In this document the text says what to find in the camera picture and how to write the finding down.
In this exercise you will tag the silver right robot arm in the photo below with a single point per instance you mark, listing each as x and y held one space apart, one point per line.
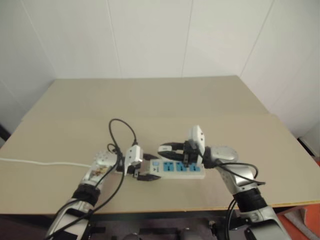
226 153

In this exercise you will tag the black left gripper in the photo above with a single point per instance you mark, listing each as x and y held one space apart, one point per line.
136 173

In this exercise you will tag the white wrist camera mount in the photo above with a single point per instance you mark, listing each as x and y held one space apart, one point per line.
132 155
197 137

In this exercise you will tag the grey foam piece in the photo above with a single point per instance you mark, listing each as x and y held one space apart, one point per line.
296 215

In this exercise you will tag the white charger plug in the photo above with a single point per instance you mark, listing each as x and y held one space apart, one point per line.
163 149

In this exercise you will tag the orange floor mat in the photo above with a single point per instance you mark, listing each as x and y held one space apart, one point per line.
312 220

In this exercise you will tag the white power strip blue sockets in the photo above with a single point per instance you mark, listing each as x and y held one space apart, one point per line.
172 172

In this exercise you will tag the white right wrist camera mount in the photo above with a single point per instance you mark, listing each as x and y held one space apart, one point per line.
197 137

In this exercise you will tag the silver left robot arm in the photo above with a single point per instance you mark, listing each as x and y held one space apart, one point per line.
96 171

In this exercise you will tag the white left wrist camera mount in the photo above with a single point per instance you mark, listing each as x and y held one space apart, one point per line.
132 155

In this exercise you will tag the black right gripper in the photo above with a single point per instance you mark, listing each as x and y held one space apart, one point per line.
190 155

